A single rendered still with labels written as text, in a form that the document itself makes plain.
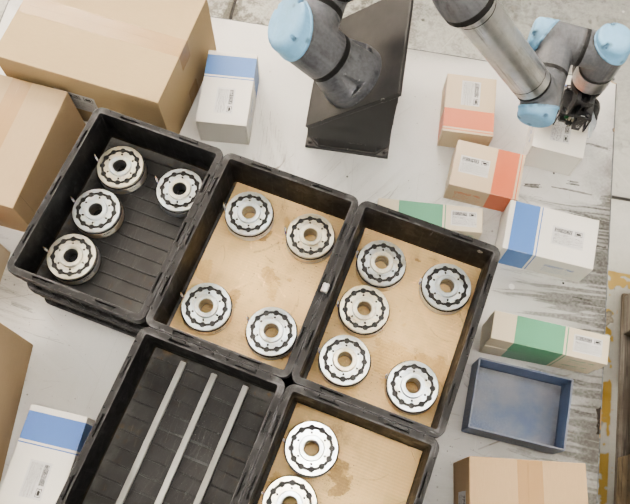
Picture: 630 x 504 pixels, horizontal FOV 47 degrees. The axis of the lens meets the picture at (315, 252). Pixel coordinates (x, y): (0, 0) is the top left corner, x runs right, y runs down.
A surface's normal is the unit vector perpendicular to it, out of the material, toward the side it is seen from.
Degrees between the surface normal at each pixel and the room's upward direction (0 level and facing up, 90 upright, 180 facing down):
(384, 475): 0
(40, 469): 0
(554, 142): 0
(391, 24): 44
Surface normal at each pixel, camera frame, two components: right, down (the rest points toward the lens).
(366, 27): -0.68, -0.36
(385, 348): 0.01, -0.35
